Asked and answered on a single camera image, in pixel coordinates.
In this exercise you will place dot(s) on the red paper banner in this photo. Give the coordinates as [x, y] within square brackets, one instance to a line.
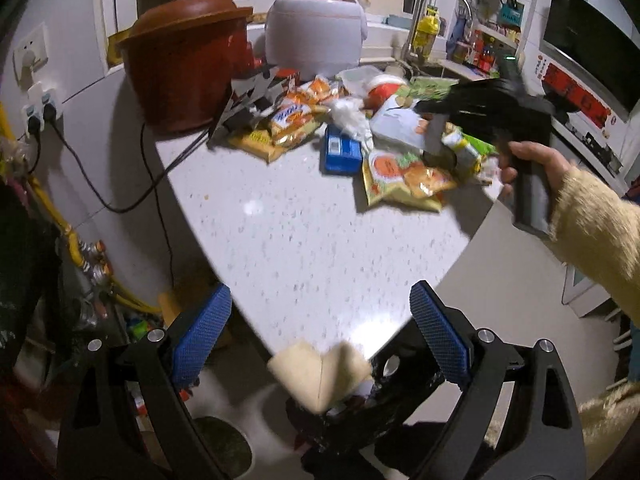
[575, 90]

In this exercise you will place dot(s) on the teal knife holder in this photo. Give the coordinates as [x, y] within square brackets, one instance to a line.
[512, 12]

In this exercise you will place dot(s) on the white power strip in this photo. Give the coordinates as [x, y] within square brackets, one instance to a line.
[42, 107]

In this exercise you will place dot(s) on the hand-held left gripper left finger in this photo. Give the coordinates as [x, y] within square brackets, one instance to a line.
[200, 332]

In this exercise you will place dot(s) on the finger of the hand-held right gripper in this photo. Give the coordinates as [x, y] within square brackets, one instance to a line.
[465, 102]

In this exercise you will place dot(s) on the blue box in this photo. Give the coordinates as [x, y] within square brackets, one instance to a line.
[342, 150]

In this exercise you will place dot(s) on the orange cracker packet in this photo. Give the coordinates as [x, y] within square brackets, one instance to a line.
[291, 117]
[317, 91]

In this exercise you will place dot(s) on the yellow dish soap bottle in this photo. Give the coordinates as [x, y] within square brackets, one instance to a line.
[428, 32]

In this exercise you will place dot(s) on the grey round stool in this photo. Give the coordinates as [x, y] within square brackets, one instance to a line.
[222, 445]

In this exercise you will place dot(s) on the cream garment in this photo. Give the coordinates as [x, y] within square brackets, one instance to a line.
[610, 420]

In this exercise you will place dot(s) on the white wall socket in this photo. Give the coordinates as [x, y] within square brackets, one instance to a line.
[31, 52]

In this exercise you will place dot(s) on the person's right hand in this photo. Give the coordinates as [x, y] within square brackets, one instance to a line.
[537, 157]

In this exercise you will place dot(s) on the grey cabinet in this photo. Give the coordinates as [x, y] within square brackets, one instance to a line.
[590, 295]

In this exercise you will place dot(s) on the grey wrapper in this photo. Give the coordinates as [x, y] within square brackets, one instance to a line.
[436, 132]

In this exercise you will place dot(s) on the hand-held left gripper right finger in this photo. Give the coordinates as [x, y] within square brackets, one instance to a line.
[440, 335]

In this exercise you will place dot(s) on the crumpled white plastic bag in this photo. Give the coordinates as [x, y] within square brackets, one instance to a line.
[350, 120]

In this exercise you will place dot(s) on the group of condiment bottles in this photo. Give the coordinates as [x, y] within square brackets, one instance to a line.
[475, 50]

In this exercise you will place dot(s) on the black range hood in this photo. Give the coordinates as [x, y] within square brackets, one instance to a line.
[595, 45]

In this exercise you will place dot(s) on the brown clay pot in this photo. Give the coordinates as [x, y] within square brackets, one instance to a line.
[180, 65]

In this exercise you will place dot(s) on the beige sponge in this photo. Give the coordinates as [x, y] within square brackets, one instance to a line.
[320, 375]

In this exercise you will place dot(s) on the yellow snack packet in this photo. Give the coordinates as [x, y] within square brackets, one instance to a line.
[255, 144]

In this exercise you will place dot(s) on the orange green snack packet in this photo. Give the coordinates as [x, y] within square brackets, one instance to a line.
[407, 182]

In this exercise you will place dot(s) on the lavender rice cooker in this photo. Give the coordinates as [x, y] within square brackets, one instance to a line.
[315, 35]

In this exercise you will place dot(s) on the white green pouch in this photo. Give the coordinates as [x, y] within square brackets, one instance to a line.
[397, 122]

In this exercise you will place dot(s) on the yellow white packet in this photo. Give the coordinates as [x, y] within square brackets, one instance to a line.
[462, 152]

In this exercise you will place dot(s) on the red noodle bowl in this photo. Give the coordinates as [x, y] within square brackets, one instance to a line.
[384, 91]

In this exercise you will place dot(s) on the clear plastic container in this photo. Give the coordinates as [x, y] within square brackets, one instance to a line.
[357, 79]

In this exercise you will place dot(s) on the yellow gas pipe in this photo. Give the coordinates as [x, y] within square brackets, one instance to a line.
[60, 225]

